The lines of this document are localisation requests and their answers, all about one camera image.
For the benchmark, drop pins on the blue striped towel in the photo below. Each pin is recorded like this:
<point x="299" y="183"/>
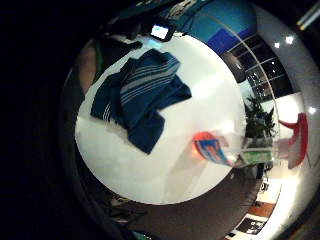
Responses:
<point x="143" y="100"/>

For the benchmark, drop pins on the orange and blue bag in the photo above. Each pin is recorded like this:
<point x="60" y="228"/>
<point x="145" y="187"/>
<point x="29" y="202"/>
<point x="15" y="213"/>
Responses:
<point x="210" y="148"/>

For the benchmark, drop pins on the the person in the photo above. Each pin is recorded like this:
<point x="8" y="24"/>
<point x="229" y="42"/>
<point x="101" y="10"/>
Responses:
<point x="100" y="56"/>

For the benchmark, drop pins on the small lit screen device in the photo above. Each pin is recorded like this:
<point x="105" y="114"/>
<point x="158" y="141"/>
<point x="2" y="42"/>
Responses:
<point x="161" y="31"/>

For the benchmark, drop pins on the dark round chair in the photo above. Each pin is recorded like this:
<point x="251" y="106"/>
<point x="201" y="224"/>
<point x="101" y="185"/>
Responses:
<point x="233" y="65"/>

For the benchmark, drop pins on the green potted plant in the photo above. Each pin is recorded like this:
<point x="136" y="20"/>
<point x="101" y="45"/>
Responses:
<point x="258" y="121"/>

